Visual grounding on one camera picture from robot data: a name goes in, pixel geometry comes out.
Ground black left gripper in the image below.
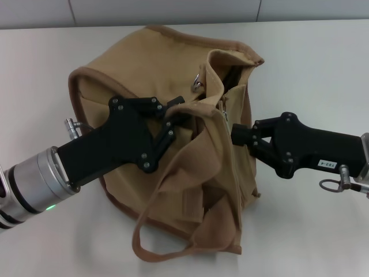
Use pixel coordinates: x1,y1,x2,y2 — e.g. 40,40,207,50
57,96,186,190

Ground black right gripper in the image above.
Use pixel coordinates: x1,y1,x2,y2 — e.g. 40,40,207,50
232,112,363,179

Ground khaki canvas food bag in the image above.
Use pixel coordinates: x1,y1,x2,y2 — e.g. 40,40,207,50
68,25,265,256

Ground left gripper cable with connector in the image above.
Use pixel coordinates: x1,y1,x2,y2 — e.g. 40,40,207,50
63,117,88,140

